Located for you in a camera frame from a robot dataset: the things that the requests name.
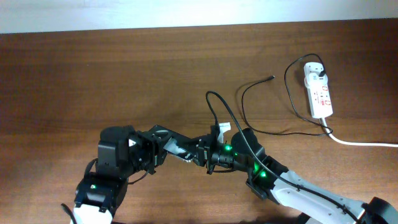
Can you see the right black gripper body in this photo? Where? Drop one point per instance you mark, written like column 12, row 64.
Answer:
column 211, row 152

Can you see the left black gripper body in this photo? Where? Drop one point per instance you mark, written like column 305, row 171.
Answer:
column 148, row 147

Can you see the black smartphone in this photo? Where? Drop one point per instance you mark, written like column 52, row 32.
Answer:
column 179, row 152

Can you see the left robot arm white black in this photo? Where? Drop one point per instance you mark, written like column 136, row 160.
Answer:
column 122, row 152

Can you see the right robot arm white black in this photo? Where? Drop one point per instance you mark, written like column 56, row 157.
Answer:
column 269, row 179

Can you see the white USB charger plug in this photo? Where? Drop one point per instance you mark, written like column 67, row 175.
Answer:
column 315, row 80

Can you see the white power strip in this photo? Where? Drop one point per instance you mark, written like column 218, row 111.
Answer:
column 319, row 98

